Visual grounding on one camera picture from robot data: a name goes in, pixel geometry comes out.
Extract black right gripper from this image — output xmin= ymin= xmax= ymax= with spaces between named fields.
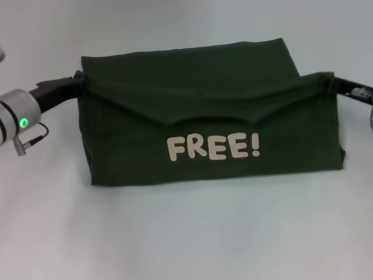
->
xmin=326 ymin=74 xmax=373 ymax=105

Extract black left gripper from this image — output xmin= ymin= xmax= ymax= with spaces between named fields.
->
xmin=28 ymin=70 xmax=89 ymax=113

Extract dark green shirt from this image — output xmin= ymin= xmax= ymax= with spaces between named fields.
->
xmin=80 ymin=37 xmax=347 ymax=188

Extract right gripper cable with connectors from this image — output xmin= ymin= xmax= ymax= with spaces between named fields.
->
xmin=348 ymin=86 xmax=373 ymax=129

